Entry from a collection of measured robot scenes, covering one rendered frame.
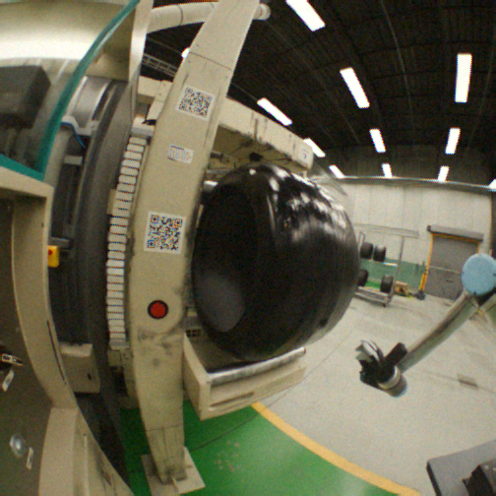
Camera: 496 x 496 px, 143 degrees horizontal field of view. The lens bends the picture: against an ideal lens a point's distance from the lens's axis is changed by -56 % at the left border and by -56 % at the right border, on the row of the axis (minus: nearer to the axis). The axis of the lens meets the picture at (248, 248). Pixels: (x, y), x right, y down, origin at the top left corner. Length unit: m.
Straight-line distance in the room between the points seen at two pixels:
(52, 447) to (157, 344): 0.30
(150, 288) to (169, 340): 0.13
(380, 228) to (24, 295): 11.65
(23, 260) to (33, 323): 0.09
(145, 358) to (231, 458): 1.01
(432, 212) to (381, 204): 2.99
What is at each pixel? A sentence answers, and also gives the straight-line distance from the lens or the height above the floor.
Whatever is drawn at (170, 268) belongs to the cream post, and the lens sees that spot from 0.39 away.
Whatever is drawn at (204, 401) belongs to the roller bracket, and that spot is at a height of 0.89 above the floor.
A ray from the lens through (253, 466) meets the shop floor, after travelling 1.36.
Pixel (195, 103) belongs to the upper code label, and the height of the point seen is 1.51.
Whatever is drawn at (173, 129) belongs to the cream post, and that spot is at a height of 1.43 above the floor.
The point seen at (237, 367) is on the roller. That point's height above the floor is 0.92.
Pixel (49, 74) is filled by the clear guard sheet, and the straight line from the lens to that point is 0.30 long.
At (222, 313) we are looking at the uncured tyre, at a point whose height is 0.94.
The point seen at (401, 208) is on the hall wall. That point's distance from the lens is 11.72.
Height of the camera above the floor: 1.24
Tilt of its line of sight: 4 degrees down
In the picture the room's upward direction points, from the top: 10 degrees clockwise
